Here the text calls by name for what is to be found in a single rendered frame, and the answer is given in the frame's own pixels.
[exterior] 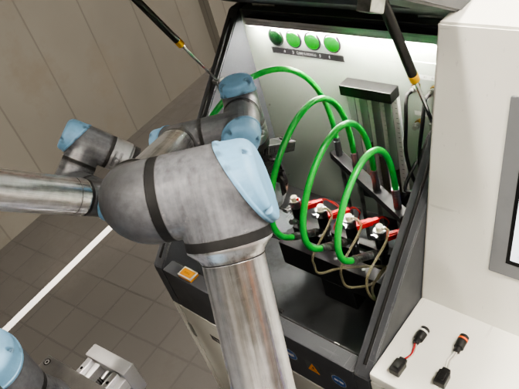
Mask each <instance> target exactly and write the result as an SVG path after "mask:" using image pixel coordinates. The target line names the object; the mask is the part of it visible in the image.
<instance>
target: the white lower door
mask: <svg viewBox="0 0 519 389"><path fill-rule="evenodd" d="M180 307H181V308H182V310H183V312H184V314H185V316H186V318H187V319H188V321H189V323H188V325H189V327H190V329H191V331H192V332H193V334H194V335H195V336H197V338H198V341H199V342H200V344H201V345H202V348H203V350H204V351H205V354H206V355H207V357H208V359H209V361H210V363H211V365H212V366H213V368H214V370H215V372H216V374H217V376H218V378H219V379H220V381H221V383H222V386H223V387H224V389H231V387H230V384H229V378H228V374H227V371H226V365H225V361H224V358H223V355H222V348H221V345H220V342H219V336H218V332H217V329H216V325H215V324H213V323H211V322H209V321H208V320H206V319H204V318H202V317H201V316H199V315H197V314H196V313H193V312H192V311H191V310H189V309H187V308H185V307H183V306H182V305H180ZM292 373H293V379H294V383H295V386H296V389H324V388H322V387H320V386H319V385H317V384H315V383H314V382H312V381H310V380H308V379H307V378H305V377H303V376H302V375H300V374H298V373H297V372H295V371H293V370H292Z"/></svg>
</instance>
